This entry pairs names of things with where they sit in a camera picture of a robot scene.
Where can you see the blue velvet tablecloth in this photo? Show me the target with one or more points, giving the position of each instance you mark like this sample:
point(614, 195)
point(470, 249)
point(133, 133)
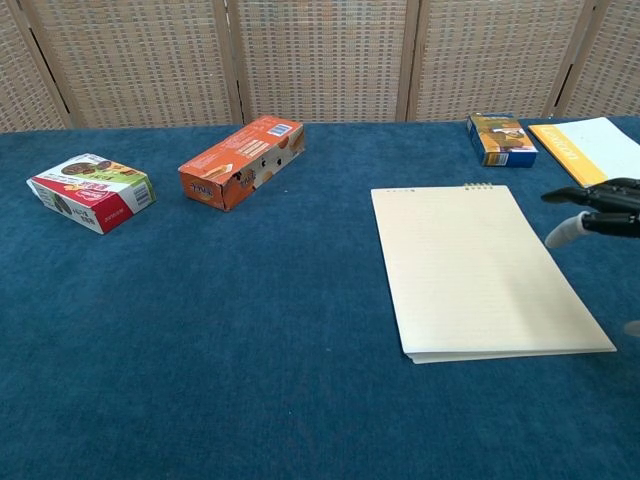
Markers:
point(200, 325)

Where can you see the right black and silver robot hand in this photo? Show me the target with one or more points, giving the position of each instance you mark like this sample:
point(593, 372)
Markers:
point(605, 207)

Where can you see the yellow and white booklet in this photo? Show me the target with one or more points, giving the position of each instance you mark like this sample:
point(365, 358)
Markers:
point(587, 145)

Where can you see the blue yellow snack box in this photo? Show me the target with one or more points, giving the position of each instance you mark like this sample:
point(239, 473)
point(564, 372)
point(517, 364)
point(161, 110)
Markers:
point(500, 140)

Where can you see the woven rattan folding screen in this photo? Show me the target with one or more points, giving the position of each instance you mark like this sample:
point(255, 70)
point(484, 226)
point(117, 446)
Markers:
point(320, 55)

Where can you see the cream spiral-bound notepad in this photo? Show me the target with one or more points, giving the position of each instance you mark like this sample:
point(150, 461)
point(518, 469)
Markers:
point(480, 270)

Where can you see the orange snack box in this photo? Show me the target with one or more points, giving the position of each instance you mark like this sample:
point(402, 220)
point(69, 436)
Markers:
point(242, 162)

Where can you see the red green white cookie box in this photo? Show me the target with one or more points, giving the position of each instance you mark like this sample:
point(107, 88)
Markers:
point(92, 192)

